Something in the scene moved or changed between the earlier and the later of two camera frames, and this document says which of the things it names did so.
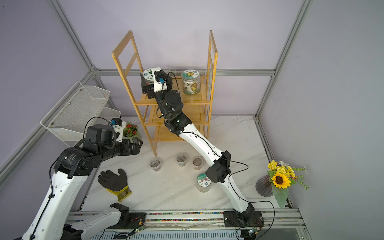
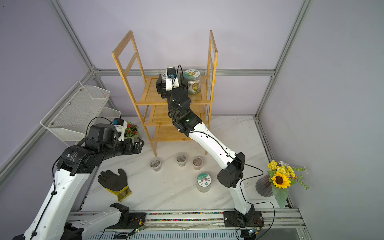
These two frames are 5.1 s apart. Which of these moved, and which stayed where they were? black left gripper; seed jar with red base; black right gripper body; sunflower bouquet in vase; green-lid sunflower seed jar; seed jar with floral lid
Moved: black right gripper body; seed jar with red base
Stayed: black left gripper; sunflower bouquet in vase; seed jar with floral lid; green-lid sunflower seed jar
